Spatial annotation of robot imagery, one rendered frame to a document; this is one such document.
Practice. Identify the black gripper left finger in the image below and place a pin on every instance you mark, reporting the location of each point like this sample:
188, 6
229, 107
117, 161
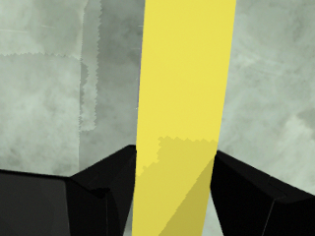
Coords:
94, 202

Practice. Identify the yellow bar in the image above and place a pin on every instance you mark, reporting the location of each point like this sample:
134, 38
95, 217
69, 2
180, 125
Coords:
185, 58

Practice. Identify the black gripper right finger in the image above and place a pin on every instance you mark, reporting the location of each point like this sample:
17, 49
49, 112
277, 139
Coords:
250, 202

